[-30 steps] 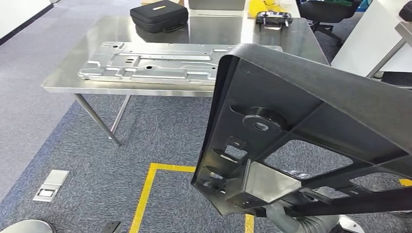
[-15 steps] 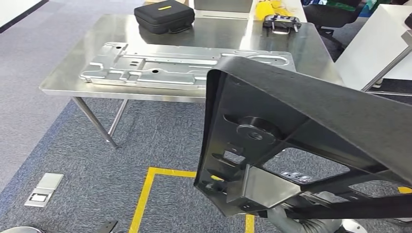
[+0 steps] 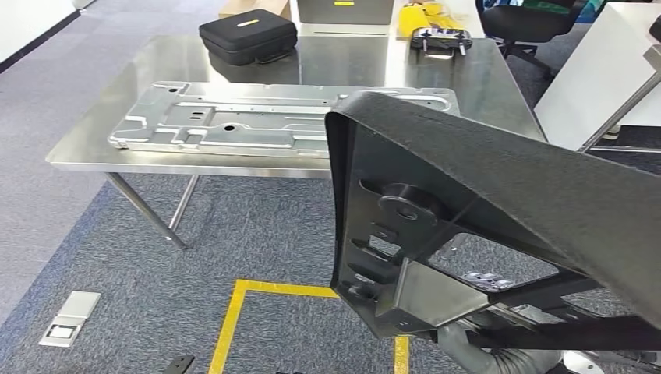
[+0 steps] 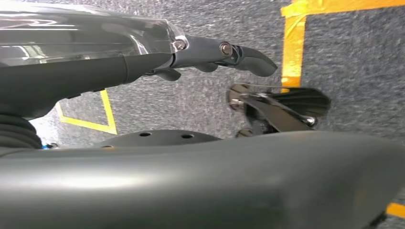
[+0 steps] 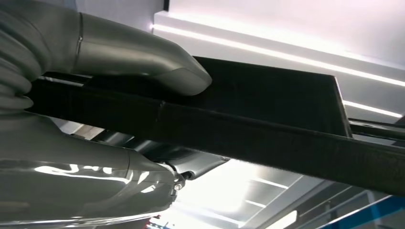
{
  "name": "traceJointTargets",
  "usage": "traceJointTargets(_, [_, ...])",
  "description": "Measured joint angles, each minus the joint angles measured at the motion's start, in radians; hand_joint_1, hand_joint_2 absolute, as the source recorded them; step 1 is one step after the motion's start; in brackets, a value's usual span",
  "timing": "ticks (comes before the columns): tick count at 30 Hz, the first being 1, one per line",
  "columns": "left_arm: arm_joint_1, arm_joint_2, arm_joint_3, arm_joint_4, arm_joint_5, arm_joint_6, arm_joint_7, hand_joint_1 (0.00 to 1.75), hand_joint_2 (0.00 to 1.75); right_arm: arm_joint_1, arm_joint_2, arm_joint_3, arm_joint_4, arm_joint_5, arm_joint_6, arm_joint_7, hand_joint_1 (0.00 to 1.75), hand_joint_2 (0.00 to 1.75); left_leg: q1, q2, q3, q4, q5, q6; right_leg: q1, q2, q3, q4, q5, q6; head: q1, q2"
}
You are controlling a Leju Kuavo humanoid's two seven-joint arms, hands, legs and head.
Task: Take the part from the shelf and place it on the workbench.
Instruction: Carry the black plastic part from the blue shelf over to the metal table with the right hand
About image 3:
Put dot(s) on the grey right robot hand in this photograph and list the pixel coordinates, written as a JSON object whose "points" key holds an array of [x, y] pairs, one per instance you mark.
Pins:
{"points": [[459, 351]]}

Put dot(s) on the black perforated plate part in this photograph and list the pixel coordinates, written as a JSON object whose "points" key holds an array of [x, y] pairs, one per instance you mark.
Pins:
{"points": [[516, 170]]}

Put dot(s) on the stainless steel workbench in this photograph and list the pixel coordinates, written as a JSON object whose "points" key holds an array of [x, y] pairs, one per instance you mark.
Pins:
{"points": [[361, 62]]}

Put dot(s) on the yellow floor tape square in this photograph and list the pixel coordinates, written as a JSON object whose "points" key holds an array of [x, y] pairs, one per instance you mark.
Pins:
{"points": [[227, 330]]}

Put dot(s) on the black remote controller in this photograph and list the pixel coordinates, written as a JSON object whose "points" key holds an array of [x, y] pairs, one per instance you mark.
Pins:
{"points": [[441, 37]]}

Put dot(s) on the stamped silver metal panel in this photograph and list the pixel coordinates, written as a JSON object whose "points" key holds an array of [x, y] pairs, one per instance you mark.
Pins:
{"points": [[232, 129]]}

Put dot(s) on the black office chair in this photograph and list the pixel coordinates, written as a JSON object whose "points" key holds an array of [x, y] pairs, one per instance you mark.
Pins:
{"points": [[527, 23]]}

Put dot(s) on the yellow object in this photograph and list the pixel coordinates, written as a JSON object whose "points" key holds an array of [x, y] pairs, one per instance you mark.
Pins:
{"points": [[413, 15]]}

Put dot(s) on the white desk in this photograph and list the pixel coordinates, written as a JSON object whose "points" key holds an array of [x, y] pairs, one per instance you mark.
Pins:
{"points": [[351, 30]]}

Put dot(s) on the grey box with yellow label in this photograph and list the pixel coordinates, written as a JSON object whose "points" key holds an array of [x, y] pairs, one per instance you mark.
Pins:
{"points": [[361, 13]]}

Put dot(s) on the black object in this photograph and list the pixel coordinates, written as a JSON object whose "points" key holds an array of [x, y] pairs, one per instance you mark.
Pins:
{"points": [[656, 28]]}

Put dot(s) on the black zip carrying case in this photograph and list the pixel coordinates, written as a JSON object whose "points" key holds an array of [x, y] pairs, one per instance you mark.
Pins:
{"points": [[248, 36]]}

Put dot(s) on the grey floor socket box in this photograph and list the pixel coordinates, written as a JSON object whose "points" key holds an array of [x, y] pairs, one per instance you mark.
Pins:
{"points": [[82, 304]]}

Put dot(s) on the brown cardboard box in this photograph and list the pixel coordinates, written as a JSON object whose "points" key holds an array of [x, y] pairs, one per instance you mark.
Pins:
{"points": [[258, 6]]}

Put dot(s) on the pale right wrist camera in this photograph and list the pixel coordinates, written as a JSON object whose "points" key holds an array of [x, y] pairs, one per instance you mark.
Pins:
{"points": [[583, 365]]}

